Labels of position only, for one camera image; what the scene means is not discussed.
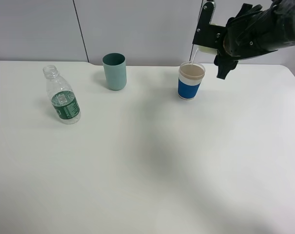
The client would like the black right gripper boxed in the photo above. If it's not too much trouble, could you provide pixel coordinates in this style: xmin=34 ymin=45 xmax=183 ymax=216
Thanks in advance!
xmin=213 ymin=9 xmax=279 ymax=80

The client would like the clear plastic bottle green label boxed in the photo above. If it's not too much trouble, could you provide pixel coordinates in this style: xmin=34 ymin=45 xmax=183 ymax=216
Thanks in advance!
xmin=43 ymin=65 xmax=81 ymax=124

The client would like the pale green plastic cup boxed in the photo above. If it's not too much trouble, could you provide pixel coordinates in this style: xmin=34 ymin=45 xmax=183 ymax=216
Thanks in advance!
xmin=197 ymin=46 xmax=217 ymax=55

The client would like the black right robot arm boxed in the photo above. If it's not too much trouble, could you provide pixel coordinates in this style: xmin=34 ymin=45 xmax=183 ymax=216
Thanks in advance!
xmin=214 ymin=0 xmax=295 ymax=79

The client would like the clear cup blue sleeve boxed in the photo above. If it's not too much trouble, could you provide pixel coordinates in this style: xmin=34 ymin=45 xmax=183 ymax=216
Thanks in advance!
xmin=177 ymin=61 xmax=205 ymax=100

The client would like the teal plastic cup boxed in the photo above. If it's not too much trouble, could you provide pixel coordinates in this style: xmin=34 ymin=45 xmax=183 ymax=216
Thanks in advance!
xmin=102 ymin=53 xmax=127 ymax=91

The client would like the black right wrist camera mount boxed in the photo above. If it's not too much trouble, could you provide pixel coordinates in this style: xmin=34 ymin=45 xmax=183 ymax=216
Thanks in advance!
xmin=192 ymin=0 xmax=225 ymax=49

